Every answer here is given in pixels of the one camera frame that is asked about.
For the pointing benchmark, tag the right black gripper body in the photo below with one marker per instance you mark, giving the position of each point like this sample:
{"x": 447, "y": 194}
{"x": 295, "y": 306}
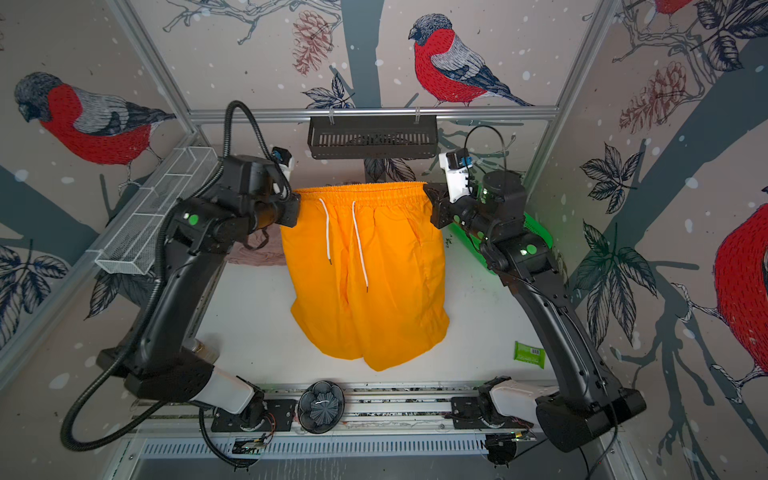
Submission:
{"x": 469, "y": 215}

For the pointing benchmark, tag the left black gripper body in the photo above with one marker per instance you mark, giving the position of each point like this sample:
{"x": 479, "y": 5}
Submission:
{"x": 284, "y": 210}

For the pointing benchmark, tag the pink shorts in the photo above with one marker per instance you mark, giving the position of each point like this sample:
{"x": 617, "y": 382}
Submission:
{"x": 263, "y": 248}

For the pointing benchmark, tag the orange shorts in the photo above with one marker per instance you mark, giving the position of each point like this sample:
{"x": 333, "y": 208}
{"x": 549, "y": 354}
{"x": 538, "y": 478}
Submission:
{"x": 369, "y": 271}

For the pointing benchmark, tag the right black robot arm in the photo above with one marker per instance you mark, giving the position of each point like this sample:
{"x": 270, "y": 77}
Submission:
{"x": 591, "y": 401}

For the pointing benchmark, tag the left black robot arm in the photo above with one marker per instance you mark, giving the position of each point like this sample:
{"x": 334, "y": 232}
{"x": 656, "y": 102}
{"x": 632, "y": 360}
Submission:
{"x": 192, "y": 244}

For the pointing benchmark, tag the green plastic basket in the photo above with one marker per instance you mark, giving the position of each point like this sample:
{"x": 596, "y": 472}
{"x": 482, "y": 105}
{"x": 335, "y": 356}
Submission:
{"x": 455, "y": 234}

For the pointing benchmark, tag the green snack packet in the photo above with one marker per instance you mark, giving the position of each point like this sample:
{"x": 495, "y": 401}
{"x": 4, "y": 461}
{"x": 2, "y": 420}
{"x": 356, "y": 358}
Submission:
{"x": 529, "y": 354}

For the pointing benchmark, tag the clear jar with contents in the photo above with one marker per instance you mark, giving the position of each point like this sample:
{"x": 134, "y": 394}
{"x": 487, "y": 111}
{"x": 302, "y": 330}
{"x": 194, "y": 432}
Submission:
{"x": 201, "y": 350}

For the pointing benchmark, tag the black round fan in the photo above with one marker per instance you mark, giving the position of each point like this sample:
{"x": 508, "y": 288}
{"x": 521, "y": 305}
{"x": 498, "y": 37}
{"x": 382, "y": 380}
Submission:
{"x": 321, "y": 407}

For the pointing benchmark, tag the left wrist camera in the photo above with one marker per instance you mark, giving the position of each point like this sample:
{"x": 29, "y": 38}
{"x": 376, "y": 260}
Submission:
{"x": 285, "y": 160}

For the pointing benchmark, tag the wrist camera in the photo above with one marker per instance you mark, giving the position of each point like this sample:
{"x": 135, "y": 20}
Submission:
{"x": 285, "y": 160}
{"x": 456, "y": 165}

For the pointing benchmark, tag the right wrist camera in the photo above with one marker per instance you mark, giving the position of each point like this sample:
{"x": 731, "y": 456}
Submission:
{"x": 456, "y": 165}

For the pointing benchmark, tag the black hanging wire basket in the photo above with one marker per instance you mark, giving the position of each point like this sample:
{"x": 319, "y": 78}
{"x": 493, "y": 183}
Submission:
{"x": 406, "y": 137}

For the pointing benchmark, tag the horizontal aluminium frame bar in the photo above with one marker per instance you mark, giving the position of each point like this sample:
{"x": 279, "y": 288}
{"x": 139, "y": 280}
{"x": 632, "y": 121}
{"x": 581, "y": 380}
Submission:
{"x": 502, "y": 113}

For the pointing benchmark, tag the white mesh wall shelf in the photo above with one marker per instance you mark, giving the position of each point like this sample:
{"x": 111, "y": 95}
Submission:
{"x": 132, "y": 250}

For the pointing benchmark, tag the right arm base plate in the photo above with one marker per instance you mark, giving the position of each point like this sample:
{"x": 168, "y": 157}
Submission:
{"x": 468, "y": 413}

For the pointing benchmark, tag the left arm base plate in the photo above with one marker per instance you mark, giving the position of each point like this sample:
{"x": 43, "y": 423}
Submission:
{"x": 268, "y": 416}

